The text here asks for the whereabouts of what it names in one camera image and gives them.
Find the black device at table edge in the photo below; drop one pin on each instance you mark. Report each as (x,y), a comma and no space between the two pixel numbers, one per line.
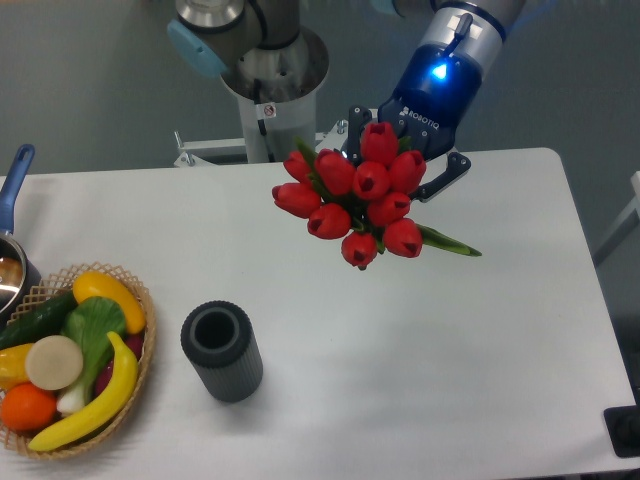
(623,428)

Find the woven wicker basket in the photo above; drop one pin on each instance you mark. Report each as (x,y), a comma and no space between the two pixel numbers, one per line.
(52,286)

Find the green bok choy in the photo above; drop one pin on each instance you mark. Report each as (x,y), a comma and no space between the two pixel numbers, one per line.
(87,325)

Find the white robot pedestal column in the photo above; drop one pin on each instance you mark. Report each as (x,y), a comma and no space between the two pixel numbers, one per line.
(276,95)

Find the green cucumber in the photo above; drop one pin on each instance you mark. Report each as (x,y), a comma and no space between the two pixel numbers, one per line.
(45,320)

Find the red tulip bouquet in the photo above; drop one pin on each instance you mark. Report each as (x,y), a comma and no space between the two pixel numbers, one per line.
(365,206)

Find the blue handled saucepan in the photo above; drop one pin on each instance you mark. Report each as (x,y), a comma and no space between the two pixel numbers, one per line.
(18,274)

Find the yellow banana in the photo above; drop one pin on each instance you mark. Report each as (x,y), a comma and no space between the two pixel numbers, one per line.
(99,411)

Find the dark red radish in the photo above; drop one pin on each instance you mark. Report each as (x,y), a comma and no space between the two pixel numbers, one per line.
(135,344)

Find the dark grey ribbed vase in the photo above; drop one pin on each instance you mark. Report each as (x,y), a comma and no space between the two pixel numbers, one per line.
(218,339)

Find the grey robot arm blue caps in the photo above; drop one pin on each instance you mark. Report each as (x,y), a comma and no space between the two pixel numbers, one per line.
(211,36)

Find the white frame at right edge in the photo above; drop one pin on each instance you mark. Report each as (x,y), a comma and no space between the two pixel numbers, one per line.
(622,226)

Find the beige round slice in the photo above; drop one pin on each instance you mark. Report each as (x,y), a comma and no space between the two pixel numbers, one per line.
(54,363)

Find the yellow bell pepper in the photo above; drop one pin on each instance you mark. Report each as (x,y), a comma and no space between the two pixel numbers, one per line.
(12,366)

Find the orange fruit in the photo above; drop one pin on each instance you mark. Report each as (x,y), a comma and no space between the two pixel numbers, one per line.
(28,408)

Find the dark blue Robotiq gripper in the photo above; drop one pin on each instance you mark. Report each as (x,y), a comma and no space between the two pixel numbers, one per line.
(427,105)

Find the white metal mounting bracket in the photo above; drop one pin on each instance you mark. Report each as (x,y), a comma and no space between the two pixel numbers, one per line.
(233,150)

